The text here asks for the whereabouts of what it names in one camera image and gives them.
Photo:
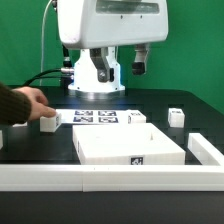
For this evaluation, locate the dark sleeved forearm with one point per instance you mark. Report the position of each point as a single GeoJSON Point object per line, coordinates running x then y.
{"type": "Point", "coordinates": [15, 107]}

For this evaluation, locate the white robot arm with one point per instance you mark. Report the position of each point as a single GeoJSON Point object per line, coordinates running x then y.
{"type": "Point", "coordinates": [85, 82]}

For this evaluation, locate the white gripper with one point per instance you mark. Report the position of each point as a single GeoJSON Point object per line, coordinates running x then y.
{"type": "Point", "coordinates": [88, 24]}

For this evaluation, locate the white square tabletop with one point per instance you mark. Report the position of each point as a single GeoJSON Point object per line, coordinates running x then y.
{"type": "Point", "coordinates": [125, 144]}

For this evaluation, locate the marker tag sheet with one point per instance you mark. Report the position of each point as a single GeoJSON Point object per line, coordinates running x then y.
{"type": "Point", "coordinates": [75, 116]}

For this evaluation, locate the white front fence wall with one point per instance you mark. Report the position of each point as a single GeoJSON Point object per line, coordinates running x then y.
{"type": "Point", "coordinates": [90, 178]}

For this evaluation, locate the white right fence wall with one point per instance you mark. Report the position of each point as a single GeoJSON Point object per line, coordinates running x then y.
{"type": "Point", "coordinates": [204, 151]}

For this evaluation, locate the person's hand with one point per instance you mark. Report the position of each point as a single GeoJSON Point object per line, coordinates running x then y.
{"type": "Point", "coordinates": [39, 103]}

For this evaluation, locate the white fence wall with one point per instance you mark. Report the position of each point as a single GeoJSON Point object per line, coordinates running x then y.
{"type": "Point", "coordinates": [90, 178]}
{"type": "Point", "coordinates": [204, 151]}

